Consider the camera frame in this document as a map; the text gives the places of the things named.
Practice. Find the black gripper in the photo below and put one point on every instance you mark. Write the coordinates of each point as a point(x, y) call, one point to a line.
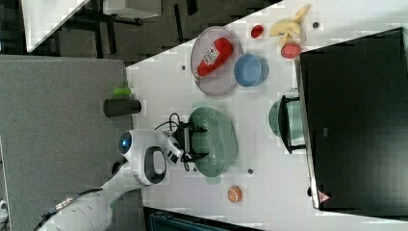
point(183, 143)

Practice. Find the green plastic strainer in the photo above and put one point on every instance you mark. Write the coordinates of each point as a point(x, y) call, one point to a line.
point(219, 142)

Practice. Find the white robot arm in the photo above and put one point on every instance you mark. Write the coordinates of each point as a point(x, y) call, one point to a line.
point(146, 153)

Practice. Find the orange slice toy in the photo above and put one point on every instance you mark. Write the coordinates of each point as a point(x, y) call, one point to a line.
point(234, 194)

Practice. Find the grey round plate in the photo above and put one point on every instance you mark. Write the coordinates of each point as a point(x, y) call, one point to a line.
point(221, 80)

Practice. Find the blue bowl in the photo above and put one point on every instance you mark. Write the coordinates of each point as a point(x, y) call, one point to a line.
point(250, 70)

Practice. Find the green cylinder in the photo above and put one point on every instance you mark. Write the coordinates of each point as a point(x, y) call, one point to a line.
point(122, 91)

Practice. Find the red ketchup bottle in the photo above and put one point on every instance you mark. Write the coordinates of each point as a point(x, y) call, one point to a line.
point(216, 55)

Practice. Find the small red toy fruit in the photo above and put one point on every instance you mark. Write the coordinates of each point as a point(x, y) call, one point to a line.
point(256, 31)

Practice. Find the red strawberry toy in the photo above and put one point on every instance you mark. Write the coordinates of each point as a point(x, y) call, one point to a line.
point(290, 51)

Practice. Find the yellow peeled banana toy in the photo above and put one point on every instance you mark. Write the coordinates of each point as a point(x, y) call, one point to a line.
point(290, 30)

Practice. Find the black box appliance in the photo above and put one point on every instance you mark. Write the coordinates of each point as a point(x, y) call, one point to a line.
point(354, 107)

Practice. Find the white table in background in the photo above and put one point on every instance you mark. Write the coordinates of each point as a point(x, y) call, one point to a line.
point(43, 17)

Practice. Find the black cylinder camera mount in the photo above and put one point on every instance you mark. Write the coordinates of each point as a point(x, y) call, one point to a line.
point(116, 167)

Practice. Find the blue metal frame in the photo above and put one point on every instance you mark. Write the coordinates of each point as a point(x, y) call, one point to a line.
point(161, 220)

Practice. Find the green pot with black handle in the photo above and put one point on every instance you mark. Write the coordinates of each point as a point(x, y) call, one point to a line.
point(284, 119)

